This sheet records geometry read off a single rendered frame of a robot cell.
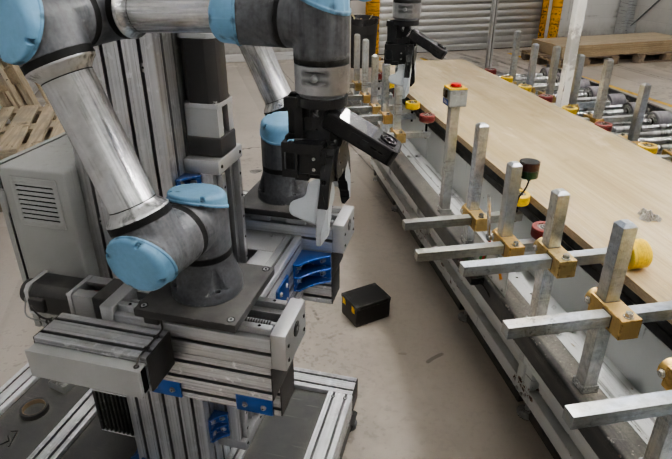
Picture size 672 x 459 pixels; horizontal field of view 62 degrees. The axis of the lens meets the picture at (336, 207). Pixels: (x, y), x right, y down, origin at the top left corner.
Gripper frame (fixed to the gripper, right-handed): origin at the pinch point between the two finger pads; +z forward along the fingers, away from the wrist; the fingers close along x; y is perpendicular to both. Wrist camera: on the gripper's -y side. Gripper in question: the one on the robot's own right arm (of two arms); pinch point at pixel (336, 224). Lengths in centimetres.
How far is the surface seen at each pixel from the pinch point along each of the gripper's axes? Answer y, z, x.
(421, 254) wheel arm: -8, 46, -74
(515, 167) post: -32, 21, -89
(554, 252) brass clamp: -43, 35, -64
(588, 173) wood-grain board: -63, 42, -143
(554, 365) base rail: -46, 62, -52
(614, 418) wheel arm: -48, 37, -10
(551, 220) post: -41, 27, -66
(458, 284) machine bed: -20, 115, -168
